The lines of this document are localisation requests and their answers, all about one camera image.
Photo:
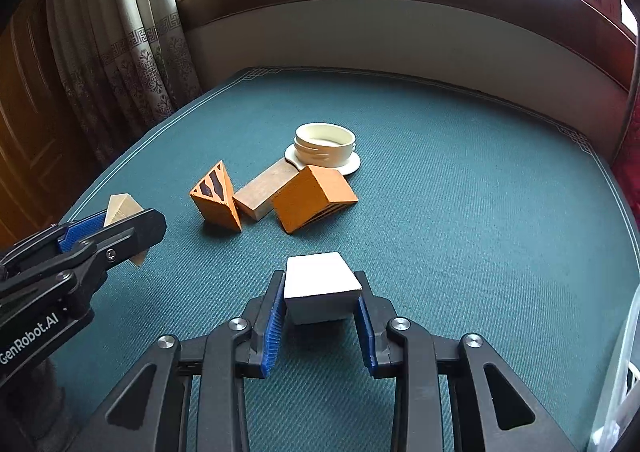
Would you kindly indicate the small orange tiger-striped wedge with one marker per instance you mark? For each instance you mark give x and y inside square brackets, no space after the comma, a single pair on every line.
[213,196]

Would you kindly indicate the white zebra-striped wedge block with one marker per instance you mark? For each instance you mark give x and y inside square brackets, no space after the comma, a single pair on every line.
[320,288]

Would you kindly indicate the plain wooden rectangular block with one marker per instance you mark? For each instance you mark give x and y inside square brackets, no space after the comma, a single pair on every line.
[254,199]

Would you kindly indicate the plain wooden triangular block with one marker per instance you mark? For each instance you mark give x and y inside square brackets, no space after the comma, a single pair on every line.
[119,207]

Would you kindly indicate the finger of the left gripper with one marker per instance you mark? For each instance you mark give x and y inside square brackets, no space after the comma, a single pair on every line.
[118,242]
[65,234]

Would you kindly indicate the large orange tiger-striped wedge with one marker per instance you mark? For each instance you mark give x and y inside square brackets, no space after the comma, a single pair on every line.
[312,194]

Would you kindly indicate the patterned beige curtain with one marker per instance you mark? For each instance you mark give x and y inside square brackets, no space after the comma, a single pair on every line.
[125,66]

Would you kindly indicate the red quilted curtain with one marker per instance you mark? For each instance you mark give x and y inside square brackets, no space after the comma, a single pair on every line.
[626,166]

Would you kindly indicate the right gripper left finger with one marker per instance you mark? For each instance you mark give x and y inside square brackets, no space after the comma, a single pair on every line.
[267,328]

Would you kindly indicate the clear plastic bowl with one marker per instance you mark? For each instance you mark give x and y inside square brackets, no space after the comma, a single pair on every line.
[616,425]

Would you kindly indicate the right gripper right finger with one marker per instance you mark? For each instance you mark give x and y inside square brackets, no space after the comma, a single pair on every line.
[371,316]

